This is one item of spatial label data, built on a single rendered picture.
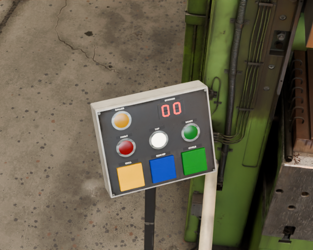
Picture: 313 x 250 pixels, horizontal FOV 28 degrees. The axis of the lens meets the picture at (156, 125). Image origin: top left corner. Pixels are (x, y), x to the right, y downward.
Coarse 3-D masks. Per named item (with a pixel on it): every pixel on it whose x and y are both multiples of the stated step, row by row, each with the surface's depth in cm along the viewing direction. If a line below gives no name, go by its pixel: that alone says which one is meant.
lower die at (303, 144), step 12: (312, 60) 221; (300, 72) 219; (312, 72) 217; (300, 84) 215; (312, 84) 213; (312, 96) 210; (300, 108) 208; (312, 108) 206; (300, 120) 204; (312, 120) 203; (300, 132) 201; (312, 132) 200; (300, 144) 201; (312, 144) 200
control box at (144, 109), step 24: (144, 96) 181; (168, 96) 180; (192, 96) 182; (96, 120) 177; (144, 120) 180; (168, 120) 182; (192, 120) 184; (144, 144) 183; (168, 144) 185; (192, 144) 187; (144, 168) 185; (216, 168) 192; (120, 192) 185
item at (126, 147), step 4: (120, 144) 180; (124, 144) 180; (128, 144) 181; (132, 144) 181; (120, 148) 181; (124, 148) 181; (128, 148) 181; (132, 148) 182; (120, 152) 181; (124, 152) 181; (128, 152) 182
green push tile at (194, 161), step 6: (192, 150) 187; (198, 150) 187; (204, 150) 188; (186, 156) 187; (192, 156) 187; (198, 156) 188; (204, 156) 189; (186, 162) 188; (192, 162) 188; (198, 162) 189; (204, 162) 189; (186, 168) 188; (192, 168) 189; (198, 168) 189; (204, 168) 190; (186, 174) 189
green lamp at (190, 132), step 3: (189, 126) 185; (192, 126) 185; (186, 129) 185; (189, 129) 185; (192, 129) 185; (195, 129) 185; (186, 132) 185; (189, 132) 185; (192, 132) 185; (195, 132) 186; (186, 135) 185; (189, 135) 185; (192, 135) 186; (195, 135) 186; (189, 138) 186; (192, 138) 186
